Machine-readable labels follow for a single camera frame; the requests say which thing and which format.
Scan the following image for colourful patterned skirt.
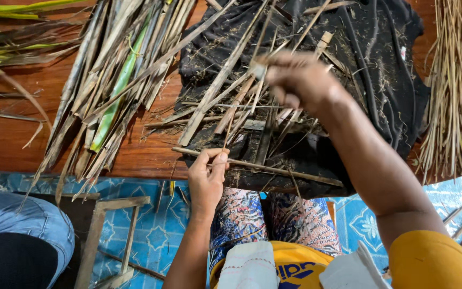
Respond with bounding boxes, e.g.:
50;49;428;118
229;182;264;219
209;187;342;270

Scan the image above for thin dried leaf strip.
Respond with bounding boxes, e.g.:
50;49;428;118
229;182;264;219
221;68;264;153

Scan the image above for long dried leaf stalk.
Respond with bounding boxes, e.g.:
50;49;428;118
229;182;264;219
171;146;344;188

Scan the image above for yellow shirt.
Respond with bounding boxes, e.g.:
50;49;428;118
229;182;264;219
209;230;462;289

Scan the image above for black cloth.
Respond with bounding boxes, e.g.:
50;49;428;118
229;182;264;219
174;0;430;200

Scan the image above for bundle of thin leaf midribs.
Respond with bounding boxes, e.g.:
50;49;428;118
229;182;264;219
415;0;462;184

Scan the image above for blue patterned floor mat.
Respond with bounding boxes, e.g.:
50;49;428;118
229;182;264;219
0;172;462;289

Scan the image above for person's right hand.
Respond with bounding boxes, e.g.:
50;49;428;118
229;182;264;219
255;51;350;121

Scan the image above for pile of long dried leaves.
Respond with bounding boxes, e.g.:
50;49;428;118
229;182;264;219
18;0;200;211

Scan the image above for heap of dried leaf scraps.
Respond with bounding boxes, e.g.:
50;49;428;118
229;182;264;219
143;0;370;189

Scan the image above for person's left hand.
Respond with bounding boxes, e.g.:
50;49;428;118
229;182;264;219
188;148;230;218

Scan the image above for green palm leaves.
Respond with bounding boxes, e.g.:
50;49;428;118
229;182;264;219
0;0;92;74

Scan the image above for white cloth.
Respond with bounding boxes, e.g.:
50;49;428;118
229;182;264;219
217;240;393;289

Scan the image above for wooden frame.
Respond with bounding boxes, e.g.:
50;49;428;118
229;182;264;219
74;195;152;289

